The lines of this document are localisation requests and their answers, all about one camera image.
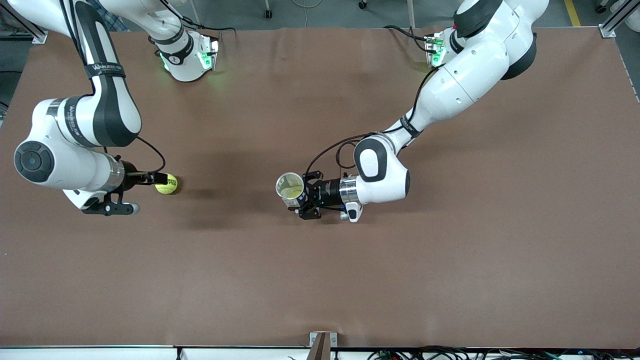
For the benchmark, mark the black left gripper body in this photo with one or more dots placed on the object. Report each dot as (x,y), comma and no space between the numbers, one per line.
(327,192)

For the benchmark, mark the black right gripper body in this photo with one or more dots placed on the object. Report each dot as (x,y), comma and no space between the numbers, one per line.
(129,179)

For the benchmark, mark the yellow tennis ball black print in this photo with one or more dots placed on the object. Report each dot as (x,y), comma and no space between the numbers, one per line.
(169,187)

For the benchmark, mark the clear tennis ball can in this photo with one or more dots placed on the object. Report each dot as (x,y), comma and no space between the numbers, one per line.
(296,201)

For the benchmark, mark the plain yellow tennis ball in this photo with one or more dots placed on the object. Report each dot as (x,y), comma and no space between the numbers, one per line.
(292,190)

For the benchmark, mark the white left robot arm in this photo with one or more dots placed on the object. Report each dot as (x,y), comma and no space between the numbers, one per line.
(460,80)

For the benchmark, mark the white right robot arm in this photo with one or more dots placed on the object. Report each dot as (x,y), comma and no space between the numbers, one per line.
(55,160)

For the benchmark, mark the blue plaid cloth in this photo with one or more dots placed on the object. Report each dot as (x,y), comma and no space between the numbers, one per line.
(112,17)

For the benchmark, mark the white metal leg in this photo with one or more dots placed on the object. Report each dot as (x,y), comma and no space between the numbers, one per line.
(411,12)

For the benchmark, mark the grey bracket with brown post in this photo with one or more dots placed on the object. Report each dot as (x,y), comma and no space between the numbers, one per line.
(322,345)

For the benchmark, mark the white table edge rail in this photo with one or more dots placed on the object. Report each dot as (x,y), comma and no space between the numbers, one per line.
(100,354)

